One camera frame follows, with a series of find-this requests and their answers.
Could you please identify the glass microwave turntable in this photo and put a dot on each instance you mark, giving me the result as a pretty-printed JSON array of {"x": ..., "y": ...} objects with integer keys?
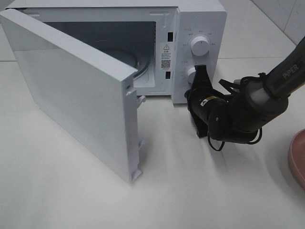
[{"x": 134, "y": 54}]

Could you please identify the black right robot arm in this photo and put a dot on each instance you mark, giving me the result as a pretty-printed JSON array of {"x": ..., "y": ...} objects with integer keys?
[{"x": 252, "y": 102}]

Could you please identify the lower white timer knob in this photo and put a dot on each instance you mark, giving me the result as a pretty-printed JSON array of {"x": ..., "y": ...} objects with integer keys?
[{"x": 191, "y": 75}]

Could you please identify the white microwave oven body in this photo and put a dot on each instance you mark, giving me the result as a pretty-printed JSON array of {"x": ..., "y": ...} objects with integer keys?
[{"x": 167, "y": 25}]

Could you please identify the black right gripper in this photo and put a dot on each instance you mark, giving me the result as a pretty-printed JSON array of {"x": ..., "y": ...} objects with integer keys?
[{"x": 208, "y": 110}]

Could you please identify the upper white power knob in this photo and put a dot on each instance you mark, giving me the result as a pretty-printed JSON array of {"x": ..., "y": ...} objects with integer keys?
[{"x": 200, "y": 45}]

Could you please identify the pink round plate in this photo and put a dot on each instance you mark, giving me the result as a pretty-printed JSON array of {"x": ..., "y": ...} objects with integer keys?
[{"x": 296, "y": 158}]

